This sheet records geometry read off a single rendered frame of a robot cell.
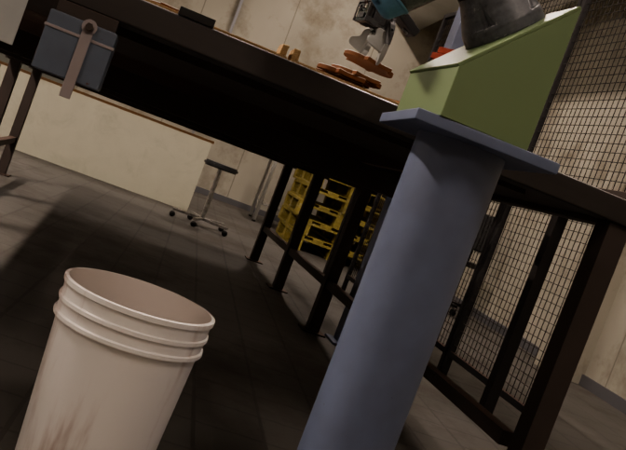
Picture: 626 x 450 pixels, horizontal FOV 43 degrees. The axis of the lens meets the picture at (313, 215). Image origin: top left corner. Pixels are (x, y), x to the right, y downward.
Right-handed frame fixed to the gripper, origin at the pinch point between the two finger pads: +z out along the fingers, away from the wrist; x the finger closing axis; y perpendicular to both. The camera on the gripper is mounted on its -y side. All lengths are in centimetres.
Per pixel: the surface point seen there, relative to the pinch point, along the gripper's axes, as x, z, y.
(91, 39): 17, 22, 67
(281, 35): -877, -140, -280
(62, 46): 16, 25, 71
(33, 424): 38, 93, 56
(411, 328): 66, 51, 6
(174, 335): 47, 68, 40
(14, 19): 11, 24, 81
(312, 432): 59, 76, 12
